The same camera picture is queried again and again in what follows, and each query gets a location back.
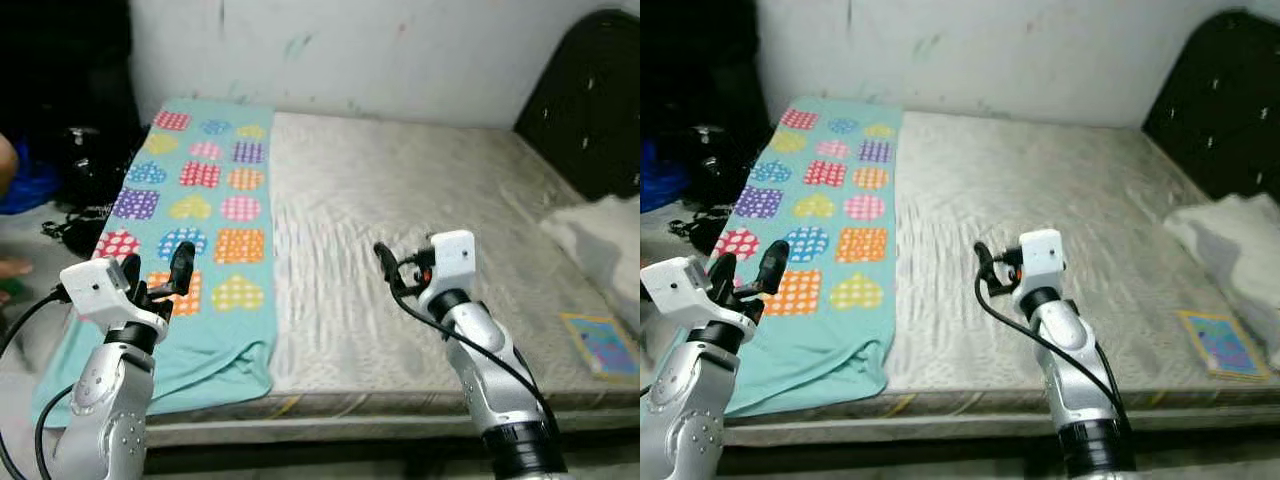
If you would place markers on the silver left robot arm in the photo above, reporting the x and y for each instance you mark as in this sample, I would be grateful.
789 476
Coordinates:
690 420
100 420

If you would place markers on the white quilted mattress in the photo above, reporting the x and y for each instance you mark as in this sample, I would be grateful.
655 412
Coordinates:
400 200
1020 200

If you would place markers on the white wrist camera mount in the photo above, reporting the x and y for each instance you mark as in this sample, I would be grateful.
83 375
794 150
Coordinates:
92 287
1042 258
452 260
677 285

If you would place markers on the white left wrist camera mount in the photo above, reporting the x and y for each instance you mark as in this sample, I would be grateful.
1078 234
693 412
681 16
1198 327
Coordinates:
92 287
677 285

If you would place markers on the large black bag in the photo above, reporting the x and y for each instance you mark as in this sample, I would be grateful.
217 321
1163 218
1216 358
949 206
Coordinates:
722 165
95 165

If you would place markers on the blue bag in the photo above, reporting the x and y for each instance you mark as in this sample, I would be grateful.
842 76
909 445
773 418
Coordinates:
25 190
662 180

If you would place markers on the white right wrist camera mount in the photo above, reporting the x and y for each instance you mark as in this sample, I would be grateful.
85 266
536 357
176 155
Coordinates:
1042 258
452 260

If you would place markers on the turquoise blanket with colourful shapes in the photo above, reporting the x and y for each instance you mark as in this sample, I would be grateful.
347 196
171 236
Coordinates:
820 330
200 330

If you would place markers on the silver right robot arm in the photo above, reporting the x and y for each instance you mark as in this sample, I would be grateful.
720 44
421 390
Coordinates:
1085 390
500 390

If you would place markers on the blue yellow children's book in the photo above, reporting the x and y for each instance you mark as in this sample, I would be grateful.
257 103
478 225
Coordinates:
605 345
1225 345

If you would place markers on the white pillow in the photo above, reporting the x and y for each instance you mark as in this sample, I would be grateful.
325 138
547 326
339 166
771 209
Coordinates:
605 240
1235 250

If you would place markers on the dark tufted headboard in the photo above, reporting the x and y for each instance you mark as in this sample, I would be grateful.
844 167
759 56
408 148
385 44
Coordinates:
1220 110
590 110

